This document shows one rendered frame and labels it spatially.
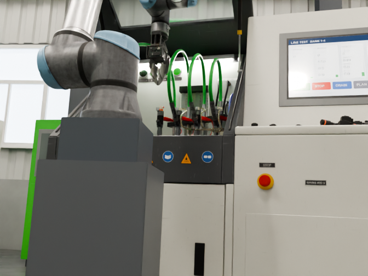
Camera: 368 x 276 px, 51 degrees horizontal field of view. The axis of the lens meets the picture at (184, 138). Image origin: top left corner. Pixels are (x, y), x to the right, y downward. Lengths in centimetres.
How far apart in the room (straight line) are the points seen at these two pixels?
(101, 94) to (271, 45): 96
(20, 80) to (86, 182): 578
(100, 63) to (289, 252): 77
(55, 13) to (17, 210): 310
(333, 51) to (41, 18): 567
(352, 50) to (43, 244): 132
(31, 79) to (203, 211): 550
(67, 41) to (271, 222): 79
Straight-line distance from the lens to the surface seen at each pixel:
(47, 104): 632
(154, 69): 165
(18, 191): 625
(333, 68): 164
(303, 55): 167
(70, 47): 103
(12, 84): 669
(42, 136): 467
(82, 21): 111
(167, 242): 132
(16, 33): 694
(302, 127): 128
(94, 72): 97
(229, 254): 127
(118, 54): 96
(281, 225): 125
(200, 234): 129
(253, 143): 127
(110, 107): 91
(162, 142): 134
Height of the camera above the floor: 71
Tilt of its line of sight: 10 degrees up
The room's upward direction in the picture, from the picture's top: 2 degrees clockwise
